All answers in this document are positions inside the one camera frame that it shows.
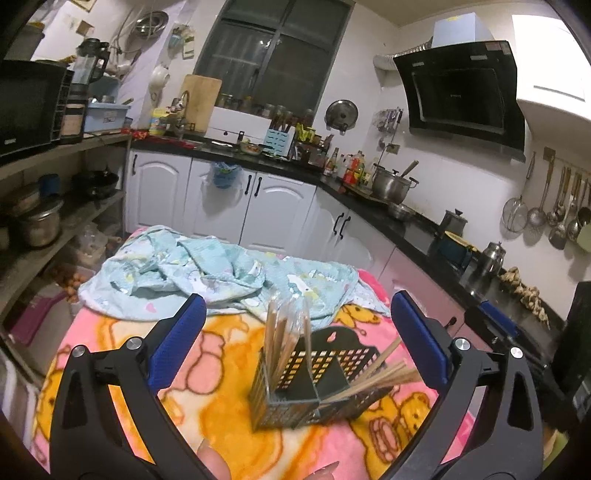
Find pile of garlic bulbs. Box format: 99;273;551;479
501;267;552;329

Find metal sink faucet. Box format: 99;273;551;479
168;90;192;139

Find steel canister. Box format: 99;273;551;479
480;241;506;277

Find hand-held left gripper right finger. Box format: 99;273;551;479
383;291;546;480

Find light blue plastic basket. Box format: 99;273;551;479
85;102;132;134

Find silver exhaust duct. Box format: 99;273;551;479
374;39;435;70

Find black range hood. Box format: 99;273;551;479
392;13;527;162

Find light blue printed cloth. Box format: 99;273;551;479
78;224;393;324

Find dark green plastic utensil holder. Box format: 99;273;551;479
248;325;407;432

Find white countertop box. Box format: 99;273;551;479
209;107;278;141

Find white kitchen cabinets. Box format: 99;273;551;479
124;150;467;342

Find black microwave oven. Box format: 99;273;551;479
0;60;75;160

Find steel stockpot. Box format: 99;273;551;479
372;164;419;204

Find white upper cabinet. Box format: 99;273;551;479
512;14;587;121

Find purple flat box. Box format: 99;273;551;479
9;293;70;347

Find blue pot with lid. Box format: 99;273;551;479
436;209;477;273

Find dark framed window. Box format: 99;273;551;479
194;0;356;121

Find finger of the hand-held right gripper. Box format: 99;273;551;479
466;300;546;370

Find steel pot with lid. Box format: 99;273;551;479
17;200;64;247

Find wooden cutting board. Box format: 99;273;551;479
178;75;222;134

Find wall rack of small tools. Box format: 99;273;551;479
376;108;404;139

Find blue hanging bag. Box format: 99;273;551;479
208;161;242;189

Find hanging steel bowl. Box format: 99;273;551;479
135;10;169;38

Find open storage shelf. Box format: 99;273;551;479
0;131;132;333

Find group of condiment bottles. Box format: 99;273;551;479
323;147;375;188

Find hanging steel pot lid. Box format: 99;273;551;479
324;99;358;132

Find person's left hand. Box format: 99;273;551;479
198;438;341;480

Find black kitchen countertop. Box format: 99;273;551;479
131;136;573;333

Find pile of wooden chopsticks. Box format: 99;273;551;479
264;295;422;407

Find light blue knife holder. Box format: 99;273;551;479
264;128;296;160

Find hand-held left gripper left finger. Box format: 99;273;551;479
48;293;208;480

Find pink printed blanket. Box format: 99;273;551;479
30;268;476;480

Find row of hanging kitchen utensils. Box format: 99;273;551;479
502;148;591;252

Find black wok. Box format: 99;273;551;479
73;171;120;200

